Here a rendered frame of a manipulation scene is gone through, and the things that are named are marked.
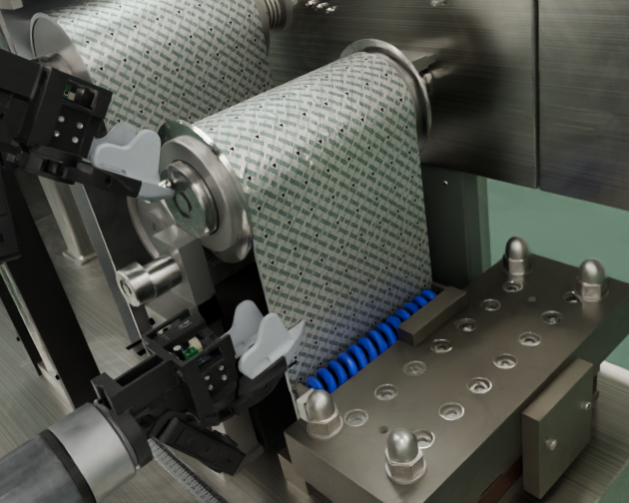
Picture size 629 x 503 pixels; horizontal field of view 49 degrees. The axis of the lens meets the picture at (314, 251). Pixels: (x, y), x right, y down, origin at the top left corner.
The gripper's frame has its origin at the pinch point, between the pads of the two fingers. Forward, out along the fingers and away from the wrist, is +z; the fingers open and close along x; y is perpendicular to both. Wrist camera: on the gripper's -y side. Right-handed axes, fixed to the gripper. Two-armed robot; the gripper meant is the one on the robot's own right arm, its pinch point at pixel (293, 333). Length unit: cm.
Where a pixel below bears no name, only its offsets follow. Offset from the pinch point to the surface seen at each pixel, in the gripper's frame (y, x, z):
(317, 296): 2.3, -0.2, 3.9
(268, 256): 9.9, -0.2, -0.8
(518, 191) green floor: -110, 116, 214
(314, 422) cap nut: -4.2, -7.4, -4.8
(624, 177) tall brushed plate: 8.6, -19.2, 30.2
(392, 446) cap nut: -2.5, -16.5, -3.5
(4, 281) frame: -2.6, 47.2, -14.4
